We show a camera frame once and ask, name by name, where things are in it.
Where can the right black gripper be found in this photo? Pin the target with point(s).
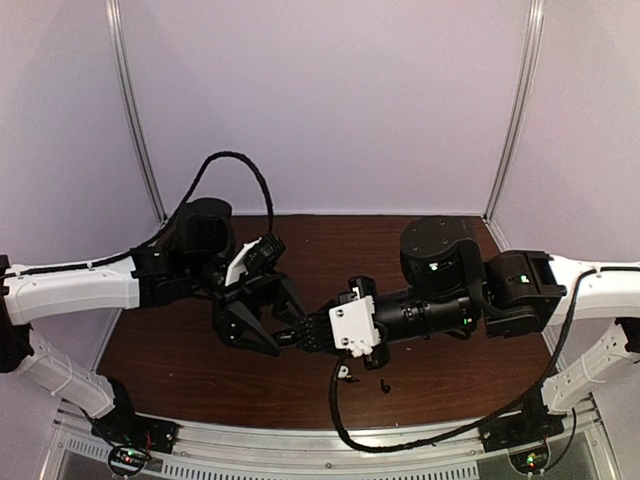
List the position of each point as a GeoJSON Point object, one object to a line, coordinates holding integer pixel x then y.
{"type": "Point", "coordinates": [377, 362]}

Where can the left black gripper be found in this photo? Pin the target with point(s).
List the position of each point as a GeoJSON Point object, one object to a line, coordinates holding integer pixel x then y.
{"type": "Point", "coordinates": [231, 318]}

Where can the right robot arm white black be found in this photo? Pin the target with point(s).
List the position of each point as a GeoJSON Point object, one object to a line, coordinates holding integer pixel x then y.
{"type": "Point", "coordinates": [450, 288]}

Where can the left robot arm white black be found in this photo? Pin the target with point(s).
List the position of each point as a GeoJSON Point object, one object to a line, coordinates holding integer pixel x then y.
{"type": "Point", "coordinates": [188, 258]}

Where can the black earbud right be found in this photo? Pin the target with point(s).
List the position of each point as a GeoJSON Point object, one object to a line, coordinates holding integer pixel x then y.
{"type": "Point", "coordinates": [384, 386]}

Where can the right circuit board with leds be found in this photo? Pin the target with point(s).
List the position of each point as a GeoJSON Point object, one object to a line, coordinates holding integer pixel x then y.
{"type": "Point", "coordinates": [529, 462]}

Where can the circuit board with leds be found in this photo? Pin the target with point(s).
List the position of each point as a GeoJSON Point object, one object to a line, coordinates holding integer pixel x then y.
{"type": "Point", "coordinates": [123, 460]}
{"type": "Point", "coordinates": [529, 462]}

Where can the left circuit board with leds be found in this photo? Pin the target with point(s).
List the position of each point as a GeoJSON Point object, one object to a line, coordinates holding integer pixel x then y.
{"type": "Point", "coordinates": [123, 460]}

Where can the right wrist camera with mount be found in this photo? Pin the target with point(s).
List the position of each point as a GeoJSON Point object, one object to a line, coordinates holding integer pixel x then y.
{"type": "Point", "coordinates": [344, 324]}

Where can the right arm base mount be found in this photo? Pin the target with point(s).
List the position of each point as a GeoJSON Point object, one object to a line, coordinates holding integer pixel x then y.
{"type": "Point", "coordinates": [519, 429]}

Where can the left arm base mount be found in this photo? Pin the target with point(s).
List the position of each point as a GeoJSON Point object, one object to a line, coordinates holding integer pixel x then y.
{"type": "Point", "coordinates": [142, 432]}

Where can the left aluminium frame post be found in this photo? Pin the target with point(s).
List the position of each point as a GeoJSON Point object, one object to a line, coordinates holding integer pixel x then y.
{"type": "Point", "coordinates": [132, 115]}

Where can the aluminium frame post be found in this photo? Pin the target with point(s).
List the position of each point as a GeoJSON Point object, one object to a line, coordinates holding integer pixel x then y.
{"type": "Point", "coordinates": [529, 59]}
{"type": "Point", "coordinates": [132, 115]}

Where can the right aluminium frame post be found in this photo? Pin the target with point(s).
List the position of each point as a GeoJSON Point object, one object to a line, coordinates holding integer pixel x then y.
{"type": "Point", "coordinates": [529, 59]}

